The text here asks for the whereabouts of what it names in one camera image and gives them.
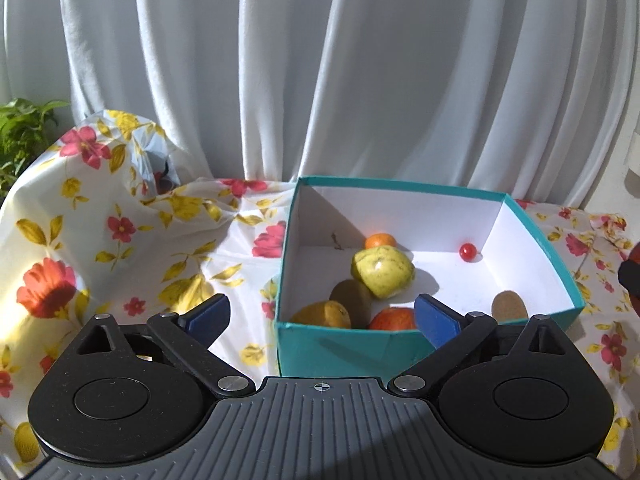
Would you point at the yellow-brown pear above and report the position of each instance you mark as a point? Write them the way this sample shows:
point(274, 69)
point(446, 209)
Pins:
point(322, 315)

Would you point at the small orange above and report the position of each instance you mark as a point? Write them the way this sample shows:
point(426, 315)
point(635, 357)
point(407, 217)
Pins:
point(380, 240)

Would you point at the floral tablecloth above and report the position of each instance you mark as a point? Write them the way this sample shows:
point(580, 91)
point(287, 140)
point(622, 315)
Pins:
point(75, 240)

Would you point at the red apple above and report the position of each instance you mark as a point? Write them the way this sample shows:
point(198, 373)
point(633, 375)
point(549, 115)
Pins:
point(395, 319)

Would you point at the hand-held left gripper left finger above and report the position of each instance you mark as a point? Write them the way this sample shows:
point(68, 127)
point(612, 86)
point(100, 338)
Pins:
point(207, 316)

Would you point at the green leafy plant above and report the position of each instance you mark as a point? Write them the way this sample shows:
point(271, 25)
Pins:
point(22, 130)

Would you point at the red cherry tomato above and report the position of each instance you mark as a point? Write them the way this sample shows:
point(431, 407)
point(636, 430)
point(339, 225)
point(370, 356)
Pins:
point(467, 251)

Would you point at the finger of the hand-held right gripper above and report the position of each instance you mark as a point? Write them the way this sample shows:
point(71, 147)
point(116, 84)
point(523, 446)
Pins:
point(631, 280)

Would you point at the white curtain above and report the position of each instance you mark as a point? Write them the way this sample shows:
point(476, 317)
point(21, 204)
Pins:
point(300, 70)

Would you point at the yellow-green apple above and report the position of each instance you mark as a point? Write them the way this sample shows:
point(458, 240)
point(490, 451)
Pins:
point(382, 272)

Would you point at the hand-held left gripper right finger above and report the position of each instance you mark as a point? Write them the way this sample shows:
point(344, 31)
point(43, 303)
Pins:
point(437, 320)

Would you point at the teal cardboard box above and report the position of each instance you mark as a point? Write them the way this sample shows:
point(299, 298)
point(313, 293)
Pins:
point(345, 355)

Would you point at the brown kiwi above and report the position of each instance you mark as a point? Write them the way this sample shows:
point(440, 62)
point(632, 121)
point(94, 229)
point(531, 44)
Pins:
point(350, 300)
point(509, 306)

